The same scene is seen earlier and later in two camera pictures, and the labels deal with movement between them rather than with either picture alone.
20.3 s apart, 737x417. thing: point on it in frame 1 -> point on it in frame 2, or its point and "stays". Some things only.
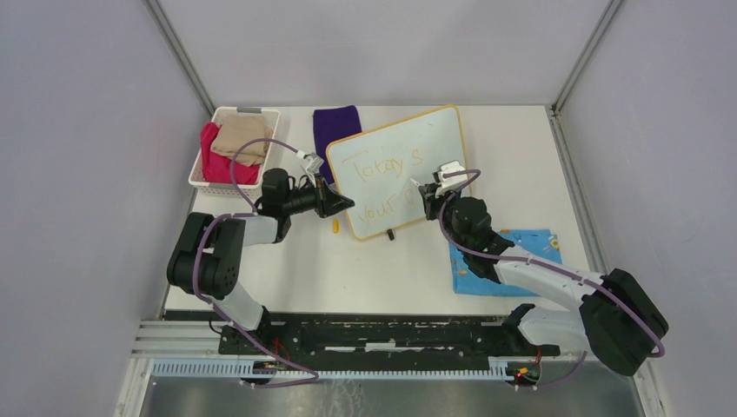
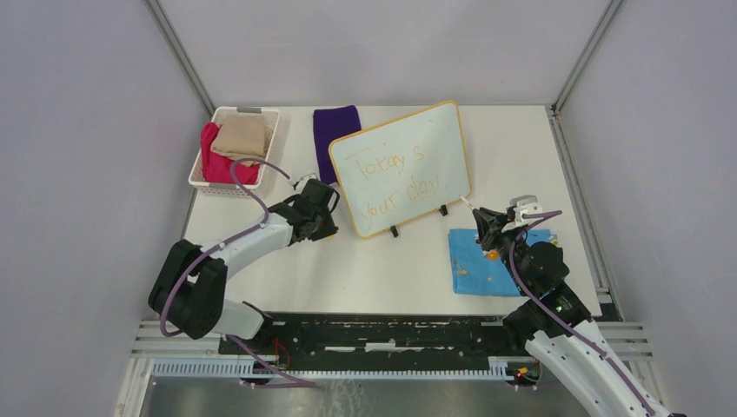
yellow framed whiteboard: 375,168 stays
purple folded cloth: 329,125 stays
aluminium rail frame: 190,340 stays
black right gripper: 428,191 -> 488,234
